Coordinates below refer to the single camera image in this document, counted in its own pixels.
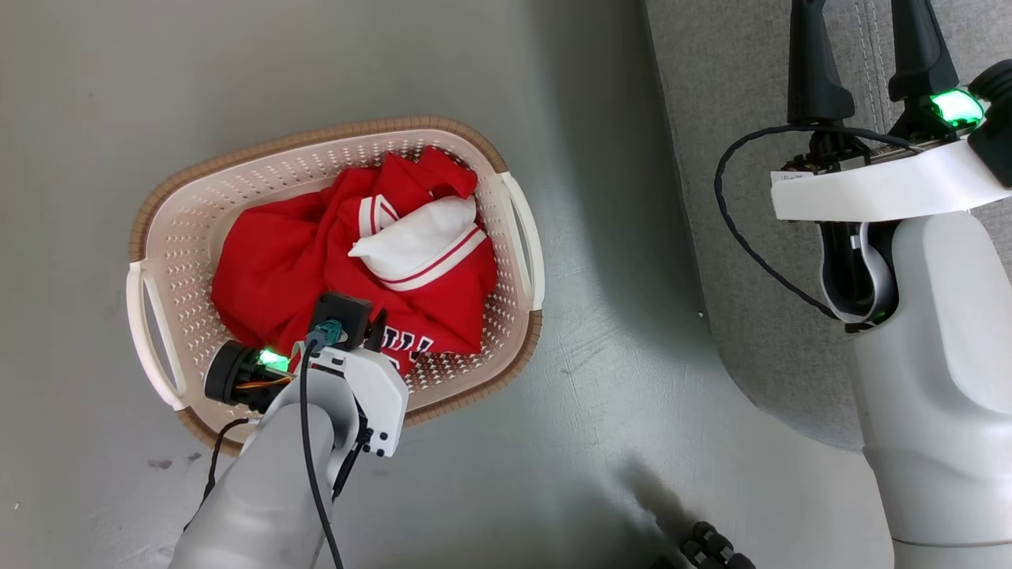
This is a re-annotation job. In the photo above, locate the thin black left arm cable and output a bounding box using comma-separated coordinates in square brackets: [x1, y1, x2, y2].
[183, 417, 251, 530]

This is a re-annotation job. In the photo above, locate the grey fabric sofa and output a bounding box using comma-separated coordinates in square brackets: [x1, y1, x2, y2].
[644, 0, 1012, 451]

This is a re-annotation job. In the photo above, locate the thick black cable, teal plug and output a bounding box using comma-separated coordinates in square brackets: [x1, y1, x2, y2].
[298, 320, 346, 569]

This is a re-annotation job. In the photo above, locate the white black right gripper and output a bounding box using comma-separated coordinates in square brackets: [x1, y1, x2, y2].
[771, 0, 1012, 222]

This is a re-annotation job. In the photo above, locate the beige perforated plastic laundry basket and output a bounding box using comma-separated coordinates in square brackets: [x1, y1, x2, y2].
[126, 116, 546, 458]

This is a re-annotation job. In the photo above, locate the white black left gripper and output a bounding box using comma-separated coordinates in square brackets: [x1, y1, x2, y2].
[204, 310, 410, 458]

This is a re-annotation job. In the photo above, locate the red jersey with white sleeves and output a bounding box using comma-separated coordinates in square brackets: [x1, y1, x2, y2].
[316, 146, 499, 376]

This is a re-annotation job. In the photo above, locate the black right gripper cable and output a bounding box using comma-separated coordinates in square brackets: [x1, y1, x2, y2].
[714, 122, 918, 321]

